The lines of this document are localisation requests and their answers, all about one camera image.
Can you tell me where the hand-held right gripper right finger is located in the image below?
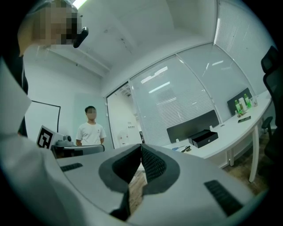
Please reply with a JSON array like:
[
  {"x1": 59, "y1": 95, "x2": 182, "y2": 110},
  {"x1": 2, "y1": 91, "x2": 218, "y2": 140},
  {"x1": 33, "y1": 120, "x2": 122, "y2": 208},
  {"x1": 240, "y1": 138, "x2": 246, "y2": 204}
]
[{"x1": 127, "y1": 143, "x2": 257, "y2": 226}]

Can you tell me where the black office chair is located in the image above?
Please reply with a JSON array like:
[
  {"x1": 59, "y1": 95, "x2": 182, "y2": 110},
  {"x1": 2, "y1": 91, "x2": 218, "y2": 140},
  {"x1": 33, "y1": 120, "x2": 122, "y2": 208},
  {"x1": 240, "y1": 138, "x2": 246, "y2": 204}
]
[{"x1": 260, "y1": 45, "x2": 283, "y2": 160}]

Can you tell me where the ceiling light strip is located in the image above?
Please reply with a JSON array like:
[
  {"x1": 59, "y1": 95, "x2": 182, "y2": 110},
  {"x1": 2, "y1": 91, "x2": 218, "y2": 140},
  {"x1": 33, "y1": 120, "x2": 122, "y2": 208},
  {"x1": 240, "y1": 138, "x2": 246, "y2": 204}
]
[{"x1": 72, "y1": 0, "x2": 89, "y2": 8}]

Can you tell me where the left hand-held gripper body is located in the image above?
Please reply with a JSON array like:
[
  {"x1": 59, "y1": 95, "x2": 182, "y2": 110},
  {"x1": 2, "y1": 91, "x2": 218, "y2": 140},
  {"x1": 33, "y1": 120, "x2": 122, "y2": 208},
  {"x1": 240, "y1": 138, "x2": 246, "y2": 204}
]
[{"x1": 36, "y1": 125, "x2": 84, "y2": 159}]

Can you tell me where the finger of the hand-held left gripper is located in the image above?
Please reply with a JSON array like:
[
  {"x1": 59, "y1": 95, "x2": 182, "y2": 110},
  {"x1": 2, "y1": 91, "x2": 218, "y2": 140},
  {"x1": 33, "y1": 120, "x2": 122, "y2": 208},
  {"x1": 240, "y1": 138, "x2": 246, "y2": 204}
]
[{"x1": 73, "y1": 144, "x2": 106, "y2": 154}]

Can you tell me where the person's black printed shirt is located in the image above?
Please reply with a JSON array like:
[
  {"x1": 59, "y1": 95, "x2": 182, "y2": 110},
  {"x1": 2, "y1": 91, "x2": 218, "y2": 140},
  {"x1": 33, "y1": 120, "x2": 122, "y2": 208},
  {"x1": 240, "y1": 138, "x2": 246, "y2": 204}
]
[{"x1": 1, "y1": 39, "x2": 29, "y2": 137}]

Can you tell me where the black smartphone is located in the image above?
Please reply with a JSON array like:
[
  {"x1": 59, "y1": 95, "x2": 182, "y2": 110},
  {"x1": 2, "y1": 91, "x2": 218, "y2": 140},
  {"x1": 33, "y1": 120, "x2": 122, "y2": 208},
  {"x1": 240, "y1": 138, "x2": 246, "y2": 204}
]
[{"x1": 237, "y1": 115, "x2": 252, "y2": 124}]

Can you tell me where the white desk leg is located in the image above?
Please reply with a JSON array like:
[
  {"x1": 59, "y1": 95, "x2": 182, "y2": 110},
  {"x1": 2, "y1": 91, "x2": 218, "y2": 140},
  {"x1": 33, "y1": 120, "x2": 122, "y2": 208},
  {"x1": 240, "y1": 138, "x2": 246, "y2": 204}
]
[{"x1": 249, "y1": 126, "x2": 260, "y2": 183}]

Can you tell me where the long black desk divider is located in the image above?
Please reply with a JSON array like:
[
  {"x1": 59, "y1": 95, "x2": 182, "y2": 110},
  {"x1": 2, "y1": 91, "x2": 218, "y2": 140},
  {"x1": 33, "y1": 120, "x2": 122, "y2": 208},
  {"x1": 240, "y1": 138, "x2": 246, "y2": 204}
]
[{"x1": 166, "y1": 109, "x2": 220, "y2": 143}]

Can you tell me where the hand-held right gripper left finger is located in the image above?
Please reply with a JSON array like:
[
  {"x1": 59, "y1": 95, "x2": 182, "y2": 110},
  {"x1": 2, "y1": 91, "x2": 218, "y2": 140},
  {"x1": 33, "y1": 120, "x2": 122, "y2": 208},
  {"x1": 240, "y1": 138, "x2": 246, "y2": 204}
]
[{"x1": 55, "y1": 143, "x2": 142, "y2": 222}]

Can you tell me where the person's head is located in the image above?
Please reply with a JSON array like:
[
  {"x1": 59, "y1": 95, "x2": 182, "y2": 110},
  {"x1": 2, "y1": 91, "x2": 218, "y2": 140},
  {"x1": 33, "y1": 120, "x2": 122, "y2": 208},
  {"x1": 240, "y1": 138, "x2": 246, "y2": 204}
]
[{"x1": 17, "y1": 0, "x2": 83, "y2": 56}]

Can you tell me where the black box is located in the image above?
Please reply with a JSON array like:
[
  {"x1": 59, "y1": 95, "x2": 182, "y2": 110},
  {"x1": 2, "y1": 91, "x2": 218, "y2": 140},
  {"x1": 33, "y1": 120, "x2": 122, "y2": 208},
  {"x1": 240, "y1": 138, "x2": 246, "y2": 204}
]
[{"x1": 187, "y1": 129, "x2": 219, "y2": 149}]

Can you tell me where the black-framed whiteboard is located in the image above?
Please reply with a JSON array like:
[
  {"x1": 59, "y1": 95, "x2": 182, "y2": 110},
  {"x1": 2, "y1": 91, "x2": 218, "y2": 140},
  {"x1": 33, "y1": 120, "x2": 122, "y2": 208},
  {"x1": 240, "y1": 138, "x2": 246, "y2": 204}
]
[{"x1": 23, "y1": 100, "x2": 61, "y2": 142}]

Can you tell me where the black head camera mount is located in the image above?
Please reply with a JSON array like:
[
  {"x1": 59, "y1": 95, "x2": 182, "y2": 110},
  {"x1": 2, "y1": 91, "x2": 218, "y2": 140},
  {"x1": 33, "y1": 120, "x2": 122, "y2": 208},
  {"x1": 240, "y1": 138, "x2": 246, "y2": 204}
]
[{"x1": 73, "y1": 26, "x2": 89, "y2": 49}]

